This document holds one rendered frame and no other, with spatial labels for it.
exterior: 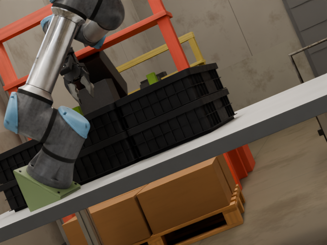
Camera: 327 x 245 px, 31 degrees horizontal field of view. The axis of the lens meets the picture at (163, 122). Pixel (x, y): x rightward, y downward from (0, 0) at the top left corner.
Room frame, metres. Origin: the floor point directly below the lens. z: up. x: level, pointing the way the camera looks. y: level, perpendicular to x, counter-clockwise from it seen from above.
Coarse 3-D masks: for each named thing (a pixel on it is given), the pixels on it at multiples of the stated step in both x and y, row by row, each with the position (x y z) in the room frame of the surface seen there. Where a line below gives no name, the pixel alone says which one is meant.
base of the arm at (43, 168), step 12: (36, 156) 1.89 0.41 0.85; (48, 156) 1.86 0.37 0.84; (36, 168) 1.86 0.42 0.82; (48, 168) 1.85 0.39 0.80; (60, 168) 1.87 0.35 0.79; (72, 168) 1.90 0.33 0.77; (36, 180) 1.86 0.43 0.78; (48, 180) 1.85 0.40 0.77; (60, 180) 1.88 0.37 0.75; (72, 180) 1.93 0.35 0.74
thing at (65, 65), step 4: (68, 56) 2.33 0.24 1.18; (68, 60) 2.29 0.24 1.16; (72, 60) 2.32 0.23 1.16; (64, 64) 2.27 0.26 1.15; (68, 64) 2.26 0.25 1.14; (72, 64) 2.30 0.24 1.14; (64, 68) 2.25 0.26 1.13; (68, 68) 2.25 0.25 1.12; (60, 72) 2.26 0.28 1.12; (64, 72) 2.26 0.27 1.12; (68, 72) 2.27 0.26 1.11
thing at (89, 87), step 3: (81, 78) 2.33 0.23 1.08; (84, 78) 2.33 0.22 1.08; (81, 81) 2.33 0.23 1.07; (84, 81) 2.33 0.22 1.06; (87, 81) 2.33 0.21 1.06; (84, 84) 2.33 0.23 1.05; (87, 84) 2.33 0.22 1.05; (90, 84) 2.33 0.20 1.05; (87, 87) 2.33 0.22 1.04; (90, 87) 2.33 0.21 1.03; (93, 87) 2.37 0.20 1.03; (90, 90) 2.33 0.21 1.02; (93, 90) 2.34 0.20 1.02; (90, 93) 2.33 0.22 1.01; (93, 93) 2.34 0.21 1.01; (93, 96) 2.34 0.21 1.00
